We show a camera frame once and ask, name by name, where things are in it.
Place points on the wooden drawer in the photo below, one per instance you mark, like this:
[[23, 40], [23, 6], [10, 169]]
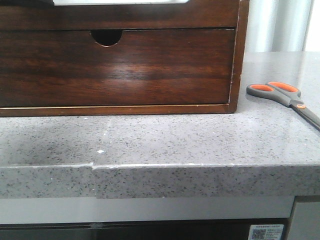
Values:
[[145, 67], [192, 14]]

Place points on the white QR code sticker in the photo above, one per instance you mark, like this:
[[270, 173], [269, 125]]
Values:
[[266, 232]]

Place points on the grey cabinet door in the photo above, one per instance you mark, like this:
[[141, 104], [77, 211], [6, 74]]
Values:
[[304, 222]]

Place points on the black appliance below counter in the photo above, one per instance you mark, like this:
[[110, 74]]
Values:
[[226, 229]]

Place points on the grey orange scissors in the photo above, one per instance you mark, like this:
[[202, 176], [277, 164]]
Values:
[[286, 95]]

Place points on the dark wooden drawer cabinet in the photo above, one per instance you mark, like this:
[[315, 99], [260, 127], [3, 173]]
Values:
[[109, 37]]

